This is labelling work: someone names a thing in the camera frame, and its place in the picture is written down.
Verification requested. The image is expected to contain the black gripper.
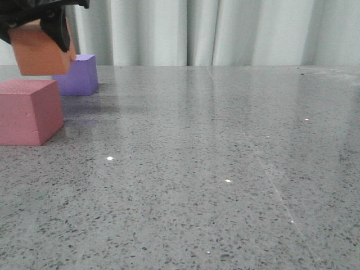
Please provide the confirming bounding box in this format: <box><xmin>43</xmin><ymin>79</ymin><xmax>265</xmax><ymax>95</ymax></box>
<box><xmin>0</xmin><ymin>0</ymin><xmax>90</xmax><ymax>52</ymax></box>

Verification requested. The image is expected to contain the grey-green curtain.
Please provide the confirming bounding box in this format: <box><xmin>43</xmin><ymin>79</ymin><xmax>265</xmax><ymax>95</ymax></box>
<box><xmin>0</xmin><ymin>0</ymin><xmax>360</xmax><ymax>68</ymax></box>

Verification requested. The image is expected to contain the red foam cube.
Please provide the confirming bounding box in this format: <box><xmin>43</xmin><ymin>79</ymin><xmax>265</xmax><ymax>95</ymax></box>
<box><xmin>1</xmin><ymin>79</ymin><xmax>64</xmax><ymax>146</ymax></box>

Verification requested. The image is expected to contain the purple foam cube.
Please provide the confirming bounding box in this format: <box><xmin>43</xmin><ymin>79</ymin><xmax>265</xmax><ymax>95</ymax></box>
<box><xmin>52</xmin><ymin>54</ymin><xmax>98</xmax><ymax>96</ymax></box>

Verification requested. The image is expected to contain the orange foam cube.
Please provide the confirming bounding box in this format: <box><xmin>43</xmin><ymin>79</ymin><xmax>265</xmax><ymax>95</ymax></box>
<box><xmin>9</xmin><ymin>20</ymin><xmax>77</xmax><ymax>76</ymax></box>

